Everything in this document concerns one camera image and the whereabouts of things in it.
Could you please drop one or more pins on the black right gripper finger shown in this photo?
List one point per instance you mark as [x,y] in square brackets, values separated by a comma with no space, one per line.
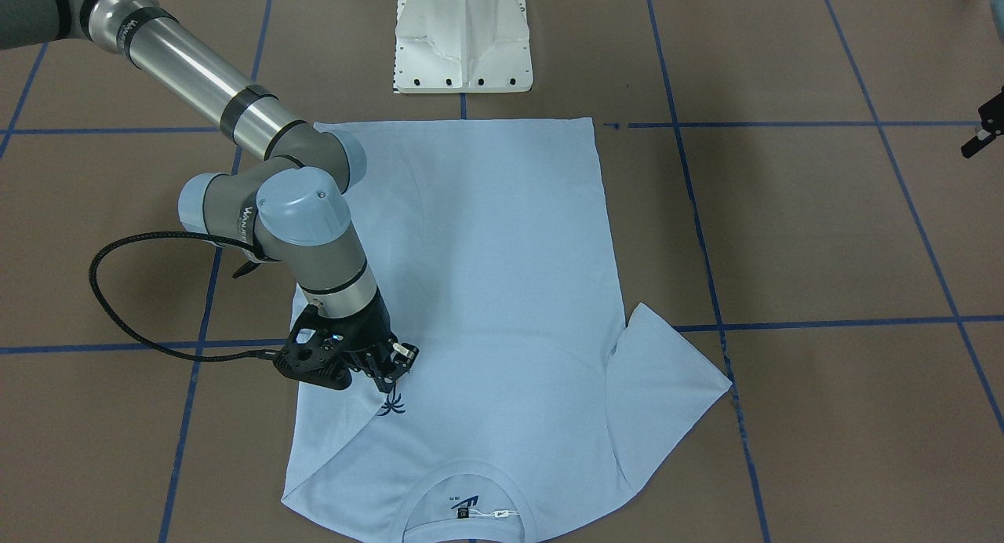
[400,359]
[382,370]

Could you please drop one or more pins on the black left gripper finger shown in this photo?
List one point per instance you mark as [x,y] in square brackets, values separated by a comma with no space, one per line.
[977,143]

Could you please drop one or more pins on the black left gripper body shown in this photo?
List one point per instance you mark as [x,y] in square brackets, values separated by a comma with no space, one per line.
[990,125]

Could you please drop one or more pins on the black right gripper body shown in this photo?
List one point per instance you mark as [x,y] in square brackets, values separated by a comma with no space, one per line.
[369,331]

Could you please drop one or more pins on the light blue t-shirt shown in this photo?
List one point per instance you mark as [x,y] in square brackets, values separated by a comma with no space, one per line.
[535,406]

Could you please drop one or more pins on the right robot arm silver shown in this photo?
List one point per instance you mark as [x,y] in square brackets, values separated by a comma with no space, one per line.
[289,208]

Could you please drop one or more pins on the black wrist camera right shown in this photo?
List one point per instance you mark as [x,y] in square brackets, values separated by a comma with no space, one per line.
[311,353]

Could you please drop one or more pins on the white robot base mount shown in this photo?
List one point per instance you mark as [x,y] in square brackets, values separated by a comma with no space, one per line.
[462,46]

